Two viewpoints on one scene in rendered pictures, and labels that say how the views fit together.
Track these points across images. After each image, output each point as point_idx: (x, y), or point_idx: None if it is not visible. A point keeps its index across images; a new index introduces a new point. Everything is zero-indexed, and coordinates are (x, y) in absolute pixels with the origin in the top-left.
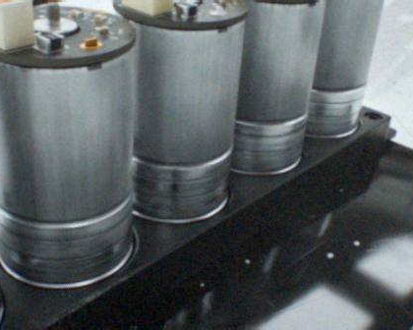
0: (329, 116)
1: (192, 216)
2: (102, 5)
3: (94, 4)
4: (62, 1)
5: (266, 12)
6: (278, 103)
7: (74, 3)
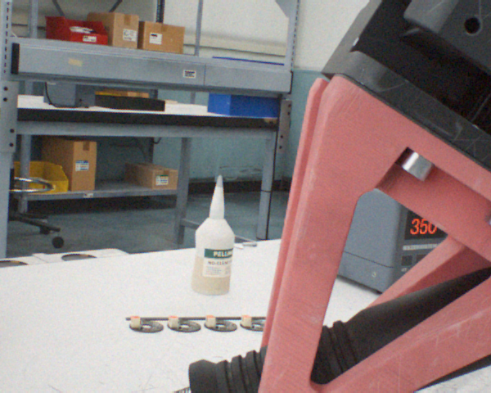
0: None
1: None
2: (99, 390)
3: (92, 389)
4: (63, 384)
5: None
6: None
7: (74, 386)
